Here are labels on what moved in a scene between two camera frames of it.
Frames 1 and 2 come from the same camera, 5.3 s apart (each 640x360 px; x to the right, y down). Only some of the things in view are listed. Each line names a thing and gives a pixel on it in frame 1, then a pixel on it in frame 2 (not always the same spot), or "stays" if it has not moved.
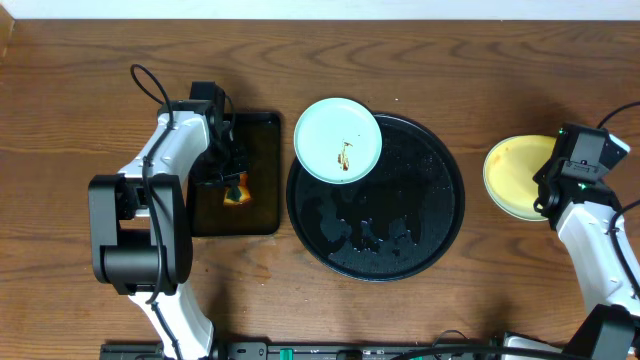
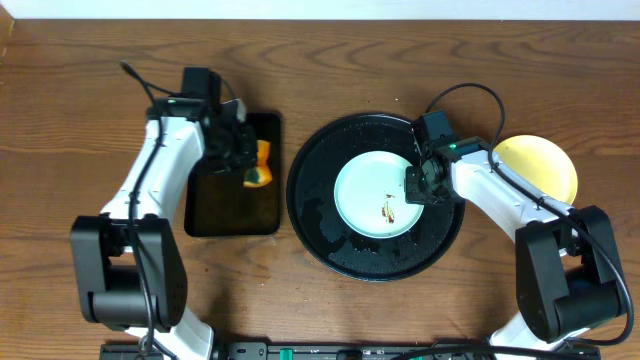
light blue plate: (337, 140) to (370, 195)
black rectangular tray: (259, 134) stays
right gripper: (545, 187) to (416, 185)
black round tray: (395, 222) stays
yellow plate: (509, 171) stays
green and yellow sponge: (238, 196) to (261, 175)
